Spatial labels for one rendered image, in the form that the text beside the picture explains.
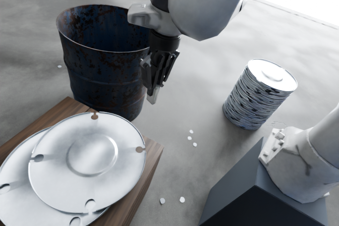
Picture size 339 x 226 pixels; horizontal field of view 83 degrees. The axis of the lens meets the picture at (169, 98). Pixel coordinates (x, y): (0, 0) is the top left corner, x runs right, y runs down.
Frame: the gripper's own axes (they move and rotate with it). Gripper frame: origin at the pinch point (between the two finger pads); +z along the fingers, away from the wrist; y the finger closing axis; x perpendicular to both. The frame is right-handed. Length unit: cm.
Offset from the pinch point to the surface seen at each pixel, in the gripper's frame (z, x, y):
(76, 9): 1, 61, 8
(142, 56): 3.5, 20.5, 13.7
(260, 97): 22, -20, 67
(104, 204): 11.4, -13.8, -25.1
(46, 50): 48, 106, 5
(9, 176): 12.1, 5.8, -37.7
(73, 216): 12.2, -11.3, -31.3
